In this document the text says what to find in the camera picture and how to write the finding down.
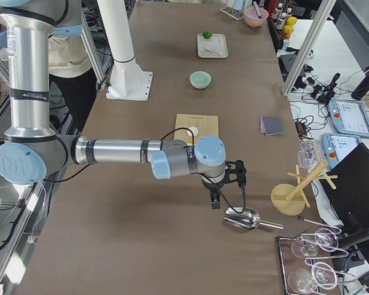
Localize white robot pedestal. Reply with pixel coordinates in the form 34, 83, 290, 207
98, 0, 153, 101

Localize black laptop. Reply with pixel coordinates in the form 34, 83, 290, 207
320, 143, 369, 229

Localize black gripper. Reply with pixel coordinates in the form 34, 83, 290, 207
200, 160, 247, 210

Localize white ceramic spoon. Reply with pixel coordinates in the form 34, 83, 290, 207
205, 47, 224, 57

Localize metal scoop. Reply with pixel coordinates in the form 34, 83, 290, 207
223, 207, 284, 230

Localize upper teach pendant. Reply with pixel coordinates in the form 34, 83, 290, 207
328, 98, 369, 138

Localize upper wine glass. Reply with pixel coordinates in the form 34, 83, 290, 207
291, 227, 338, 259

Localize pink bowl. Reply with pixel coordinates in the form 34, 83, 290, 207
244, 7, 269, 28

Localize wine glass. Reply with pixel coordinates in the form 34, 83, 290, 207
291, 227, 338, 259
287, 262, 338, 294

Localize light green ceramic bowl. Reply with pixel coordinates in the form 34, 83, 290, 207
189, 71, 212, 89

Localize wooden cup tree stand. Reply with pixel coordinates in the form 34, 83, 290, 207
271, 160, 338, 216

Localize white steamed bun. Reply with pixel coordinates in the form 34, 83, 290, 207
186, 126, 199, 137

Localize beige rectangular tray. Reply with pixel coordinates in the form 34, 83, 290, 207
197, 33, 228, 58

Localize green lime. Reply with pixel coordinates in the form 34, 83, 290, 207
202, 31, 212, 39

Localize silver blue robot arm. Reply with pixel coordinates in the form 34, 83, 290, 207
0, 1, 246, 209

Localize teach pendant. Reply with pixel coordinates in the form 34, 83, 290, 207
322, 133, 362, 168
328, 98, 369, 138

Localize clear plastic bag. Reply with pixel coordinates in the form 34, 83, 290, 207
298, 140, 325, 170

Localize person in beige shirt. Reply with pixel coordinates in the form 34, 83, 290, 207
0, 0, 98, 136

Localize wooden cutting board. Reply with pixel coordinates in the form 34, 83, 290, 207
174, 114, 220, 144

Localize aluminium frame post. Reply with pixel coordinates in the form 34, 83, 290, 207
281, 0, 336, 96

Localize lower teach pendant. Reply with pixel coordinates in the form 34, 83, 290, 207
322, 133, 362, 168

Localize lower wine glass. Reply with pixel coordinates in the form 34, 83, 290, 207
287, 262, 338, 294

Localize black water bottle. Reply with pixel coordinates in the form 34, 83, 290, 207
351, 73, 369, 100

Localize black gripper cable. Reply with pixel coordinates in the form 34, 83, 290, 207
33, 127, 247, 216

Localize grey folded cloth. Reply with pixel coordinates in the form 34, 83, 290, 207
260, 116, 285, 136

